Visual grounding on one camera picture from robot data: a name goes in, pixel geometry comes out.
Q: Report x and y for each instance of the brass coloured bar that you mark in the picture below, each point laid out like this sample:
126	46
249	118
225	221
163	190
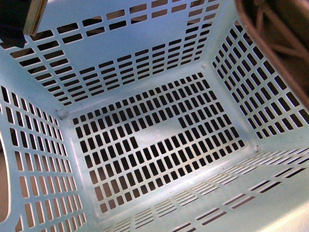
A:
34	16

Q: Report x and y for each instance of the light blue plastic basket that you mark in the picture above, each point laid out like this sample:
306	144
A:
146	116

